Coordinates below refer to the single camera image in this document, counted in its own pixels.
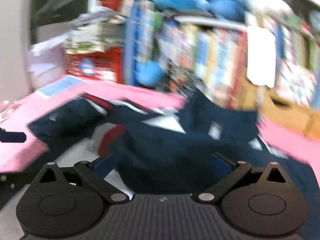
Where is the stack of papers and books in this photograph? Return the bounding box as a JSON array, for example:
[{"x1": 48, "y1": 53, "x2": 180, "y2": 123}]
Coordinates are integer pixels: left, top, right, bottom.
[{"x1": 64, "y1": 7, "x2": 126, "y2": 55}]

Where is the white loose paper sheet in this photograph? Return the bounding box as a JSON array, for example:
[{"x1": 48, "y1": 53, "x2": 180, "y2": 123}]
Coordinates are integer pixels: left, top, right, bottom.
[{"x1": 28, "y1": 33, "x2": 68, "y2": 89}]

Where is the smartphone with lit screen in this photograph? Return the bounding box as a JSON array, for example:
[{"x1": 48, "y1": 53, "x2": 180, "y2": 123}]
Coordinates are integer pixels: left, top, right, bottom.
[{"x1": 247, "y1": 26, "x2": 277, "y2": 88}]

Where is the row of colourful books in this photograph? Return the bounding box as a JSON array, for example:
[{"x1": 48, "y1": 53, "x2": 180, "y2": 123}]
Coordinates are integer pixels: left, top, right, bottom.
[{"x1": 160, "y1": 15, "x2": 319, "y2": 107}]

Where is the white and navy jacket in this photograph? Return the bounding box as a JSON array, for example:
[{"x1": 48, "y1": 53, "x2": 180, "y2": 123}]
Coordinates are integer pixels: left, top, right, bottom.
[{"x1": 0, "y1": 89, "x2": 320, "y2": 240}]

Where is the blue notebook on table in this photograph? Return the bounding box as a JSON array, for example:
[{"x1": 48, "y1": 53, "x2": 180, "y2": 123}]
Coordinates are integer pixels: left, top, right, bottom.
[{"x1": 37, "y1": 75, "x2": 83, "y2": 97}]

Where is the red plastic crate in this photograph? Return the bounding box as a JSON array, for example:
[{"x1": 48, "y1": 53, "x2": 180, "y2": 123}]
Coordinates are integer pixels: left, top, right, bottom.
[{"x1": 66, "y1": 47, "x2": 123, "y2": 83}]

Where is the miniature bicycle model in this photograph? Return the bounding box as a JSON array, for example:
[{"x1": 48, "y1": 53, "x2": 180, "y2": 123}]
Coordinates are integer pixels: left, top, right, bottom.
[{"x1": 158, "y1": 64, "x2": 207, "y2": 99}]

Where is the left row of books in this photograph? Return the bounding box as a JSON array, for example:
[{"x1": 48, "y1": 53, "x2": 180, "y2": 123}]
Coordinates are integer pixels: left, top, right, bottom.
[{"x1": 123, "y1": 0, "x2": 163, "y2": 87}]

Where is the pink patterned table cloth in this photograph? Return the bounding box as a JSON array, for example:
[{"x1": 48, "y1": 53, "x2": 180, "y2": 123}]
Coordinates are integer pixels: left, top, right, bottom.
[{"x1": 1, "y1": 80, "x2": 319, "y2": 177}]

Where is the wooden drawer organizer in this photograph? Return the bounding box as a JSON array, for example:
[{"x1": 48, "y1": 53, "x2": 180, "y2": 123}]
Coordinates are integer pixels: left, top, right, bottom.
[{"x1": 240, "y1": 79, "x2": 319, "y2": 140}]

